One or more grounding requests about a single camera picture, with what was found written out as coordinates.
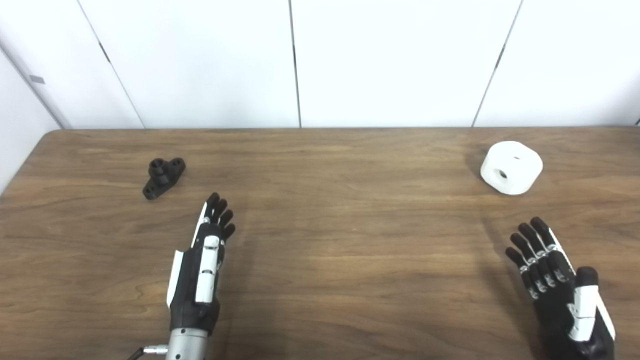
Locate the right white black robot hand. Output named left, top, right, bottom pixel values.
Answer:
left=505, top=216, right=617, bottom=360

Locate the round white piece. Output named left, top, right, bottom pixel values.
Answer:
left=480, top=141, right=544, bottom=196

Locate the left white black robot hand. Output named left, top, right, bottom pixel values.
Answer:
left=166, top=192, right=237, bottom=336

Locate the black flanged holder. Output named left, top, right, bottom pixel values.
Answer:
left=142, top=158, right=186, bottom=201

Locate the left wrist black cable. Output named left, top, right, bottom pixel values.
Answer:
left=127, top=344, right=169, bottom=360

